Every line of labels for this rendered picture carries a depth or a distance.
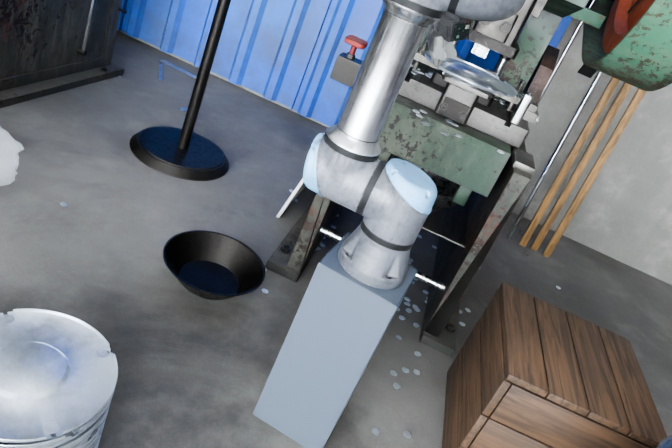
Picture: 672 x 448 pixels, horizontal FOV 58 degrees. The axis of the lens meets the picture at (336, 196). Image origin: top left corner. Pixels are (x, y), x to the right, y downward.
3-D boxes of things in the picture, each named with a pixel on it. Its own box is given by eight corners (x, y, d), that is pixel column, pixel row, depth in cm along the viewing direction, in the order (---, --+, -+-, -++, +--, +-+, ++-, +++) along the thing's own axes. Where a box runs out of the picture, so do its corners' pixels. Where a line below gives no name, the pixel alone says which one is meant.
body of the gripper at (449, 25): (447, 45, 154) (456, -2, 147) (427, 32, 160) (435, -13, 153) (470, 41, 158) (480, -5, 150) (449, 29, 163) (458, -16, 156)
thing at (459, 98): (470, 139, 164) (493, 95, 158) (423, 118, 165) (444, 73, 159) (473, 117, 187) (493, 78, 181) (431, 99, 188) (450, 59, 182)
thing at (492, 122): (519, 149, 177) (529, 131, 174) (380, 86, 180) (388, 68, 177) (516, 124, 204) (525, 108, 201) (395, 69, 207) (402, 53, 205)
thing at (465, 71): (469, 89, 156) (471, 86, 156) (405, 46, 176) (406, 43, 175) (535, 102, 174) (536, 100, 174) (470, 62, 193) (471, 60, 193)
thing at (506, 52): (510, 68, 176) (519, 50, 174) (448, 40, 178) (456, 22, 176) (509, 59, 191) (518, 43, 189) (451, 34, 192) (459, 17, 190)
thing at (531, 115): (536, 125, 185) (553, 94, 181) (485, 102, 186) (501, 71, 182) (535, 120, 190) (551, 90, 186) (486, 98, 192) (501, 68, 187)
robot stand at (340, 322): (318, 456, 137) (397, 307, 118) (251, 414, 140) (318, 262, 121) (345, 408, 153) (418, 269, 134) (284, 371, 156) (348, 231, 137)
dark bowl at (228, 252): (234, 330, 163) (242, 310, 160) (136, 282, 165) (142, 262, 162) (271, 277, 190) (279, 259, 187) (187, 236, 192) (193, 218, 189)
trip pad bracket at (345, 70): (345, 127, 176) (371, 65, 167) (315, 113, 176) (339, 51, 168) (349, 122, 181) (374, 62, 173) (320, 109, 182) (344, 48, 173)
